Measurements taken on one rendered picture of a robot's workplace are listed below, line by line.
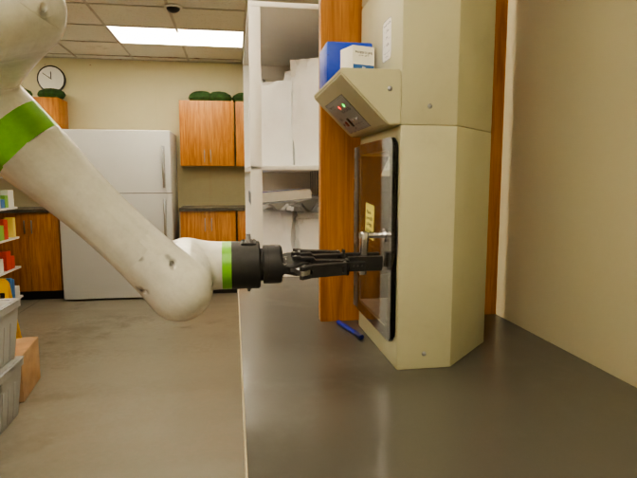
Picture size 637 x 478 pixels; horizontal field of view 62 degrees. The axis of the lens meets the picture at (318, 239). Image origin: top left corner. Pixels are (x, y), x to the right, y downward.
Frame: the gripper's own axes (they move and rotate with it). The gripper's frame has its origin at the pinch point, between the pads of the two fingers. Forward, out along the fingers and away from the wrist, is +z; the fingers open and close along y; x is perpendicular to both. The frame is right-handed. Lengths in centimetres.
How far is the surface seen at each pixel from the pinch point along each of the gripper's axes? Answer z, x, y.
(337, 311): 0.9, 22.8, 27.7
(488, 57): 28, -40, 12
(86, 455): -97, 137, 130
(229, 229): -30, 118, 482
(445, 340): 15.1, 14.1, -8.5
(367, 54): 1.2, -39.9, 9.5
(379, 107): 1.2, -30.0, -1.4
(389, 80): 3.0, -34.9, -0.6
